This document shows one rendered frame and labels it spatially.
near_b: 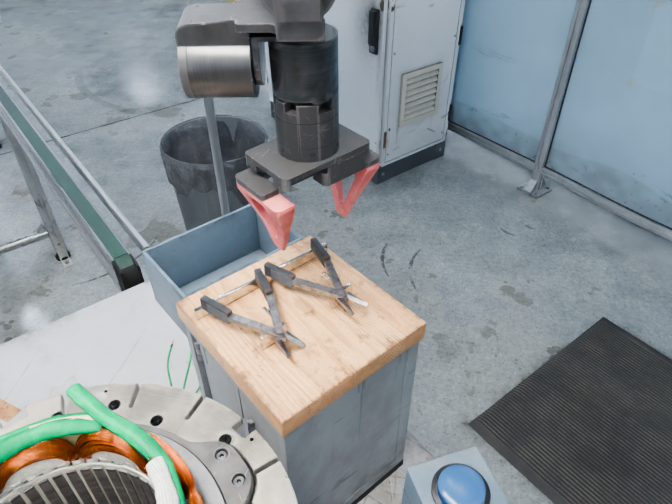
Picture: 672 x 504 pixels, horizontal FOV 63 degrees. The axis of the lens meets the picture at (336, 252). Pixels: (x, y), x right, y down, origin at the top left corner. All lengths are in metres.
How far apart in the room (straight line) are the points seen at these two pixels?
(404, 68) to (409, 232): 0.73
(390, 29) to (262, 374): 2.07
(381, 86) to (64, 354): 1.90
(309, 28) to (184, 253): 0.40
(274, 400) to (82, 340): 0.57
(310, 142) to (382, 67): 2.06
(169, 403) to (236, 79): 0.28
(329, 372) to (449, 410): 1.32
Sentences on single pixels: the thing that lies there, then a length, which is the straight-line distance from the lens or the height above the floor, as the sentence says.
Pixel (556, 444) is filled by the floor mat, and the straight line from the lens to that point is 1.85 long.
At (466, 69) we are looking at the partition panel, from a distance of 3.00.
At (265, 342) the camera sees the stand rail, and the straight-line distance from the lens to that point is 0.56.
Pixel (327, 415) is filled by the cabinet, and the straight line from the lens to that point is 0.57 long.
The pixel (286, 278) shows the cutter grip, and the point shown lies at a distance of 0.60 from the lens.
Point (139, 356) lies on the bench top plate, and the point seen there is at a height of 0.78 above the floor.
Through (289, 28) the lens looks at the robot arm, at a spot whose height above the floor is 1.37.
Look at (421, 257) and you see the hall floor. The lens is 2.35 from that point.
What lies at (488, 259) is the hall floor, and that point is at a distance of 2.40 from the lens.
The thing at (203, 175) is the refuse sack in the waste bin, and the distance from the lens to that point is 1.91.
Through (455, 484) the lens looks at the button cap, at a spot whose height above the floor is 1.04.
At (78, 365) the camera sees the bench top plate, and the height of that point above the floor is 0.78.
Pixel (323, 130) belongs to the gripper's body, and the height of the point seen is 1.27.
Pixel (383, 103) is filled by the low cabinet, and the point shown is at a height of 0.43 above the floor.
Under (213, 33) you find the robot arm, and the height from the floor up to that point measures 1.35.
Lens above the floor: 1.49
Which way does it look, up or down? 39 degrees down
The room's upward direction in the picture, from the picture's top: straight up
